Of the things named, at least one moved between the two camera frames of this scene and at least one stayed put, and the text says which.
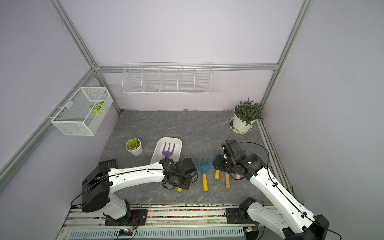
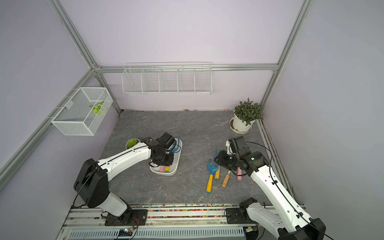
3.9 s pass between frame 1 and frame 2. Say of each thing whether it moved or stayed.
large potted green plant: stayed
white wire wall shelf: stayed
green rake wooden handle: moved
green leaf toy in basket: stayed
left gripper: moved
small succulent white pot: stayed
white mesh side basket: stayed
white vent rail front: stayed
